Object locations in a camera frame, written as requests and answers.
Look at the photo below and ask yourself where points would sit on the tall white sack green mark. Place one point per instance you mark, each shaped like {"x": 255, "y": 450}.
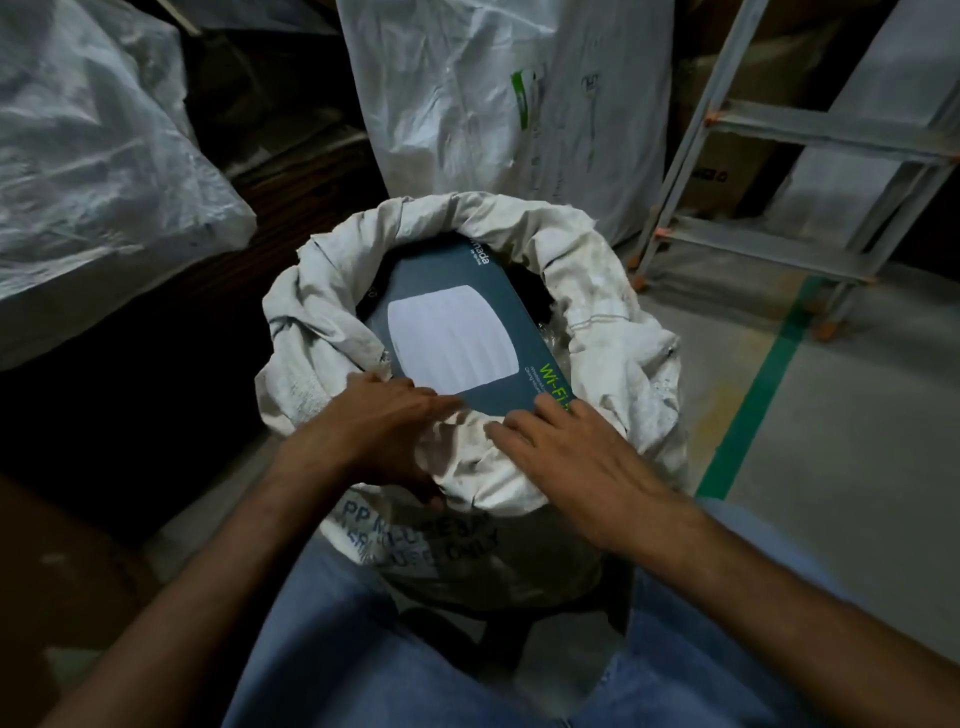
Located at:
{"x": 450, "y": 97}

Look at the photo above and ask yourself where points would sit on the large white sack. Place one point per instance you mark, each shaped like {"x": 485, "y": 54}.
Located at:
{"x": 97, "y": 165}

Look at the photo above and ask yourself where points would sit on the person's right forearm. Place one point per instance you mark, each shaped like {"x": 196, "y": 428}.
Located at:
{"x": 810, "y": 622}

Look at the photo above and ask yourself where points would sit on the dark box white label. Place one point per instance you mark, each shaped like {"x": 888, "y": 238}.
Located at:
{"x": 427, "y": 270}

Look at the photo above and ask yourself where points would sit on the dark wooden panel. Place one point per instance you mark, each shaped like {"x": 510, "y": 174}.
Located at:
{"x": 285, "y": 202}

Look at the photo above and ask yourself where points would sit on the brown cardboard box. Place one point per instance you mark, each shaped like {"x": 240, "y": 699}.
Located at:
{"x": 52, "y": 585}

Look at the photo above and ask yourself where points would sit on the person's right leg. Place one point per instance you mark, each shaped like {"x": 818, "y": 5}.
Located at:
{"x": 675, "y": 667}

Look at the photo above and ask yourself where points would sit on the aluminium step ladder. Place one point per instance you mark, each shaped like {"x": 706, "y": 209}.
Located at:
{"x": 787, "y": 127}

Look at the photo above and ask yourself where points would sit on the person's right hand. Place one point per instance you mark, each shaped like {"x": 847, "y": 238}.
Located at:
{"x": 592, "y": 472}

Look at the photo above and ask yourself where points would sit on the person's left leg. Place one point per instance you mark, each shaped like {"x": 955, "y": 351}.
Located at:
{"x": 352, "y": 660}

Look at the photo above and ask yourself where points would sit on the person's leg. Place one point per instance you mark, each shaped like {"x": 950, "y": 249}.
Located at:
{"x": 675, "y": 667}
{"x": 352, "y": 660}

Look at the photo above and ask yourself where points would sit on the stacked cardboard boxes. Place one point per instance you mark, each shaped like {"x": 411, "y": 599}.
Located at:
{"x": 735, "y": 75}

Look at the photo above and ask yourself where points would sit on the white woven sack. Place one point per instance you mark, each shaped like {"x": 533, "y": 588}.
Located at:
{"x": 615, "y": 330}

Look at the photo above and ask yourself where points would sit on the person's left forearm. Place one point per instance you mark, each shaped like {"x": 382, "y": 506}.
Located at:
{"x": 187, "y": 600}

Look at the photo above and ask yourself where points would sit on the dark flat board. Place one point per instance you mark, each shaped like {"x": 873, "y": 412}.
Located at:
{"x": 247, "y": 15}

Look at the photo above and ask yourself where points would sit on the person's left hand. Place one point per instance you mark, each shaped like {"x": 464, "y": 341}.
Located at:
{"x": 375, "y": 435}

